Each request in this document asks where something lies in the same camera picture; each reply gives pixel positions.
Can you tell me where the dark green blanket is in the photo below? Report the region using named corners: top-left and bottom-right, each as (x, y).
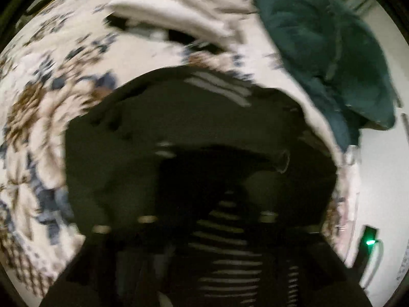
top-left (254, 0), bottom-right (397, 151)

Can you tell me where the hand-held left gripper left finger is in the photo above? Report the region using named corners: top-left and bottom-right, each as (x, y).
top-left (58, 143), bottom-right (180, 283)

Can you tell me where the white folded cloth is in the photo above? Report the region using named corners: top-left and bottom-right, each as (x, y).
top-left (107, 0), bottom-right (243, 39)

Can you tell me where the dark striped garment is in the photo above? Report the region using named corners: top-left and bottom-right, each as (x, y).
top-left (63, 67), bottom-right (338, 234)

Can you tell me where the floral printed blanket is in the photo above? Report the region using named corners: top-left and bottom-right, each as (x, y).
top-left (0, 0), bottom-right (361, 298)

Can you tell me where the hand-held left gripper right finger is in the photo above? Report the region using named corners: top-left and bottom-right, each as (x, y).
top-left (252, 153), bottom-right (349, 276)

